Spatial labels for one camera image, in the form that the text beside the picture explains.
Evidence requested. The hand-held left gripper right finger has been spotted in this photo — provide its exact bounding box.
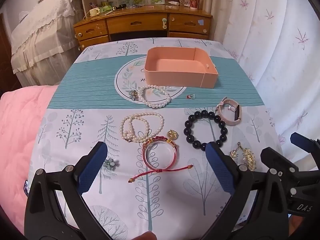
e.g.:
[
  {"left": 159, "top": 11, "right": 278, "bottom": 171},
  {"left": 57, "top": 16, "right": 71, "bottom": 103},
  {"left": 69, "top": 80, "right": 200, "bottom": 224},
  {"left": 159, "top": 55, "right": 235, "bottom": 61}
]
[{"left": 205, "top": 141, "right": 290, "bottom": 240}]

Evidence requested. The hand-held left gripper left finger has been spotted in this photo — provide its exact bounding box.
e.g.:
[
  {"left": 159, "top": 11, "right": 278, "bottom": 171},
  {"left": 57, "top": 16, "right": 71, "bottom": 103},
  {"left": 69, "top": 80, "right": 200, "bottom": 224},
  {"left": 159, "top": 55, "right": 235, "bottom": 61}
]
[{"left": 25, "top": 141, "right": 108, "bottom": 240}]

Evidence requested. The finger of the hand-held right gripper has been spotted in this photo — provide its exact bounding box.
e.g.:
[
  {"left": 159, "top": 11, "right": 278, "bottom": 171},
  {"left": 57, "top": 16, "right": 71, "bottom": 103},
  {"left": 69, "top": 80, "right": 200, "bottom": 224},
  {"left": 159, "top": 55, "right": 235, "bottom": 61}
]
[
  {"left": 290, "top": 132, "right": 320, "bottom": 156},
  {"left": 260, "top": 147, "right": 304, "bottom": 180}
]

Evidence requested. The gold leaf earring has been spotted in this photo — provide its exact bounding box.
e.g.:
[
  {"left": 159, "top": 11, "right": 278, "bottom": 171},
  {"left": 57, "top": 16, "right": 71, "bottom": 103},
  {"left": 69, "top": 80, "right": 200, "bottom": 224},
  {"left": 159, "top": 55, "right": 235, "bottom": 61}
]
[
  {"left": 229, "top": 142, "right": 242, "bottom": 165},
  {"left": 239, "top": 147, "right": 257, "bottom": 172}
]

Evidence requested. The pink strap wristwatch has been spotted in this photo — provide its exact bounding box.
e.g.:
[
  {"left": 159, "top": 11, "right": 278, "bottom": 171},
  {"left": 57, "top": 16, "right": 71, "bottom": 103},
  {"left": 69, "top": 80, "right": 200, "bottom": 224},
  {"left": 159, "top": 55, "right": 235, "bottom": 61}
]
[{"left": 215, "top": 97, "right": 242, "bottom": 127}]

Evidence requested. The black bead bracelet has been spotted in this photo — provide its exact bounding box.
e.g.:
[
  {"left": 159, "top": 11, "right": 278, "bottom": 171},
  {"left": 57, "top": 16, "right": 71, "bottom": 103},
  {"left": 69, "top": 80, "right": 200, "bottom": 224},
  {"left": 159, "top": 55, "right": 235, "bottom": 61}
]
[{"left": 184, "top": 110, "right": 228, "bottom": 152}]

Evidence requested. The red bangle with cord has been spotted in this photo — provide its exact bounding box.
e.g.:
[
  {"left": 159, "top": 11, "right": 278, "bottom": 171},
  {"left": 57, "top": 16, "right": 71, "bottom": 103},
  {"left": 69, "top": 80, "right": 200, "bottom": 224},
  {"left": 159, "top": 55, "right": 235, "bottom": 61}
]
[{"left": 128, "top": 135, "right": 194, "bottom": 183}]

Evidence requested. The gold round pendant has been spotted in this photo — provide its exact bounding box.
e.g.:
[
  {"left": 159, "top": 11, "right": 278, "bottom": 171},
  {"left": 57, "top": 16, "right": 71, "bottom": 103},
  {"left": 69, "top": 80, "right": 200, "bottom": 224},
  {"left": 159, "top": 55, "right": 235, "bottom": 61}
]
[{"left": 167, "top": 129, "right": 178, "bottom": 143}]

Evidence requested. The large pearl bracelet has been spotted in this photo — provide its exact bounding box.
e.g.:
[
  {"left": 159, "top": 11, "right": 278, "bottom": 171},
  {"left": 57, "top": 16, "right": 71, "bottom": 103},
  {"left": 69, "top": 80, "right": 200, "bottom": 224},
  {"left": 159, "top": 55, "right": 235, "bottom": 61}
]
[{"left": 137, "top": 85, "right": 172, "bottom": 109}]

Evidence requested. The pink cardboard box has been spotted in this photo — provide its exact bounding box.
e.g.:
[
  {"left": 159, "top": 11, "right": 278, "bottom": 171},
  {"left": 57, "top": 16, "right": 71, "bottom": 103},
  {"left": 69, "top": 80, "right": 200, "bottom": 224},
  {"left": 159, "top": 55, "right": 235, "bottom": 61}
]
[{"left": 144, "top": 46, "right": 220, "bottom": 89}]

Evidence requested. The person's left hand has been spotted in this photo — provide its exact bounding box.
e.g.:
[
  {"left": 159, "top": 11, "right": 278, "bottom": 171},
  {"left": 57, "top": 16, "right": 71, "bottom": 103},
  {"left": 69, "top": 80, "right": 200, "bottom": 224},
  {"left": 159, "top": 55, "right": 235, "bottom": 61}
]
[{"left": 134, "top": 231, "right": 158, "bottom": 240}]

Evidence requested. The green flower brooch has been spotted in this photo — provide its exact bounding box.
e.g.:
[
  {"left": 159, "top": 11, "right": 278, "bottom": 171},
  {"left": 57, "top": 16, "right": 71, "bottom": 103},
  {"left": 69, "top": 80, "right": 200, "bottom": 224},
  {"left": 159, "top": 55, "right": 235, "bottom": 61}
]
[{"left": 103, "top": 158, "right": 120, "bottom": 170}]

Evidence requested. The pink blanket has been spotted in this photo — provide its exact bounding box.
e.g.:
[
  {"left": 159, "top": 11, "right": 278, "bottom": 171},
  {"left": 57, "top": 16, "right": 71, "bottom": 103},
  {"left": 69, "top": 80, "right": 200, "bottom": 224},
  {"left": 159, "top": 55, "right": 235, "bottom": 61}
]
[{"left": 0, "top": 85, "right": 58, "bottom": 230}]

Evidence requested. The white leaf print curtain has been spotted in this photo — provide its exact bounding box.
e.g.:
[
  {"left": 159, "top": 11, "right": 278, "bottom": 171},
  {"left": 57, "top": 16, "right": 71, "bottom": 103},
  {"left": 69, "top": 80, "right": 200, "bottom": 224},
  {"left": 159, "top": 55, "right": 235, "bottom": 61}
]
[{"left": 210, "top": 0, "right": 320, "bottom": 155}]

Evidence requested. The tree print tablecloth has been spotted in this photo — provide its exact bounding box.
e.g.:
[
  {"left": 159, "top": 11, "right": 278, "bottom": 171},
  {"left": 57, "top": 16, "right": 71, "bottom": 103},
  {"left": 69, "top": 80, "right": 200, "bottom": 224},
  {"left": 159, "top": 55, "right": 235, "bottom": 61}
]
[{"left": 27, "top": 37, "right": 285, "bottom": 240}]

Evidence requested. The white lace cover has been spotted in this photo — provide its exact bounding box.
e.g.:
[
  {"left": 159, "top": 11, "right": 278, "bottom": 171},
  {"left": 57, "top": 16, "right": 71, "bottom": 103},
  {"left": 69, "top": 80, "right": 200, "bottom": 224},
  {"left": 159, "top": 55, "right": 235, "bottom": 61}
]
[{"left": 10, "top": 0, "right": 85, "bottom": 85}]

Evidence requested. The wooden dresser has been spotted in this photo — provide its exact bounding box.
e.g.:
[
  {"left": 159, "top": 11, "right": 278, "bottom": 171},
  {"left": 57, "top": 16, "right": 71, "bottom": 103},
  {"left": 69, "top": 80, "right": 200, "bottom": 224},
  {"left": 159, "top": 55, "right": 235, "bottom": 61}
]
[{"left": 73, "top": 5, "right": 213, "bottom": 52}]

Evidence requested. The row of flower pictures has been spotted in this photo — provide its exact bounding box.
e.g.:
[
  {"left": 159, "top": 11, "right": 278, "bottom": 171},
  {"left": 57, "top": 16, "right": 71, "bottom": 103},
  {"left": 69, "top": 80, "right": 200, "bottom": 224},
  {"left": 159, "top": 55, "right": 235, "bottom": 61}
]
[{"left": 115, "top": 0, "right": 165, "bottom": 6}]

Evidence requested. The small pearl necklace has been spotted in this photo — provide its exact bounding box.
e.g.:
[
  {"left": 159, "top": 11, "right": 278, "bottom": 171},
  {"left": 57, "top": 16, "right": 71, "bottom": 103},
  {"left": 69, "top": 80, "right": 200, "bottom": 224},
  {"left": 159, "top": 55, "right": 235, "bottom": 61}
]
[{"left": 120, "top": 112, "right": 165, "bottom": 143}]

